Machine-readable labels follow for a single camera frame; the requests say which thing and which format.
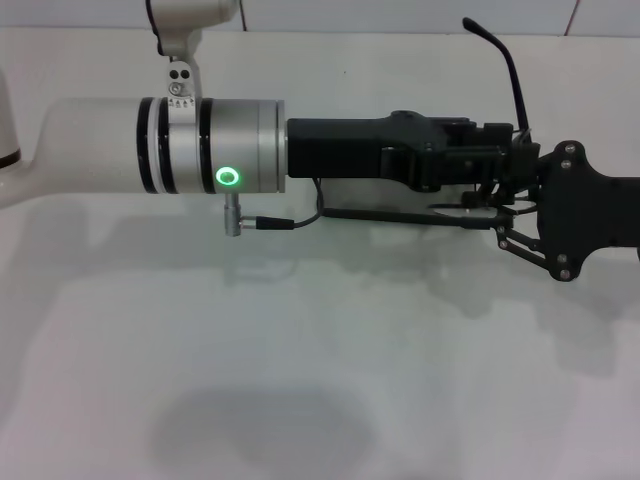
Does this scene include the black frame glasses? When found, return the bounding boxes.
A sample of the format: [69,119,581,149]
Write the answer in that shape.
[319,17,539,232]

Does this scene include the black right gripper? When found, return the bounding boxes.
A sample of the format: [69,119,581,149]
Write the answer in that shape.
[439,133,640,284]

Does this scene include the left wrist cable with connectors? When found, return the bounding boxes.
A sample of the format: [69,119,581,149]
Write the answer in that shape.
[222,174,326,240]

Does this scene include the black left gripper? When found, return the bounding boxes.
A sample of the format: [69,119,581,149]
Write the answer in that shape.
[284,108,515,195]

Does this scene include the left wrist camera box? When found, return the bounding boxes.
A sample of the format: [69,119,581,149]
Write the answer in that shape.
[146,0,236,109]

